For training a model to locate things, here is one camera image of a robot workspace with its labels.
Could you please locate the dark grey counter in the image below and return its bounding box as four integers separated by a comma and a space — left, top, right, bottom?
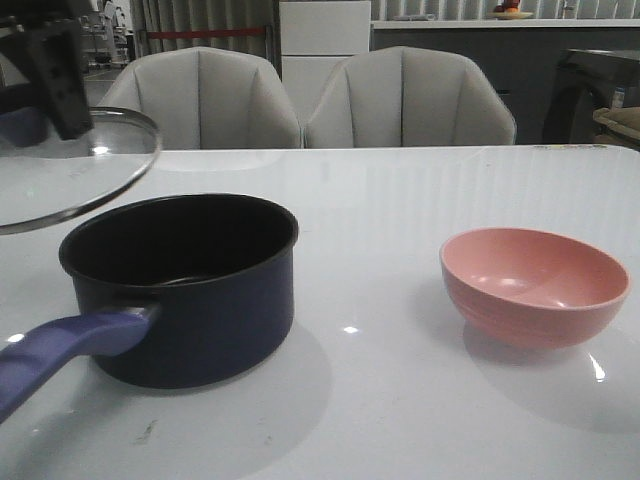
371, 19, 639, 144

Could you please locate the fruit plate on counter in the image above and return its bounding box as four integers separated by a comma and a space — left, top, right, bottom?
488, 0, 534, 20

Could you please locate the glass lid blue knob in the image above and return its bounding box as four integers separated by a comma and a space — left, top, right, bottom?
1, 107, 162, 235

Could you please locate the grey chair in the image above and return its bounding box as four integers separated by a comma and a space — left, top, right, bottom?
304, 46, 517, 149
100, 47, 302, 150

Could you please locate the red barrier belt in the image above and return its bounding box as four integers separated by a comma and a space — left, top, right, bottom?
146, 27, 267, 40

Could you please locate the beige cushion at right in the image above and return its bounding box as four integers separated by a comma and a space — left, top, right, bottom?
593, 107, 640, 151

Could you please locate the left grey chair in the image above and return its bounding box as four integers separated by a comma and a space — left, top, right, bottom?
100, 47, 302, 150

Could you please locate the dark appliance at right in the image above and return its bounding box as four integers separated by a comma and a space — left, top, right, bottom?
542, 49, 639, 144

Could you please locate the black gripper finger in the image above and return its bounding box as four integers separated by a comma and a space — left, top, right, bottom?
20, 22, 93, 140

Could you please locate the pink bowl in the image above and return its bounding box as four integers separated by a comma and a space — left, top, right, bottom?
439, 227, 631, 349

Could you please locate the white cabinet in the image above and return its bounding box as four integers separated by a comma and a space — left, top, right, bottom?
279, 1, 371, 124

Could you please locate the dark blue saucepan purple handle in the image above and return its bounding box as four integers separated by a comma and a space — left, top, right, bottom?
1, 193, 299, 417

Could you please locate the right grey chair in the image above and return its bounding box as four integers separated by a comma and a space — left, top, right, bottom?
304, 46, 517, 149

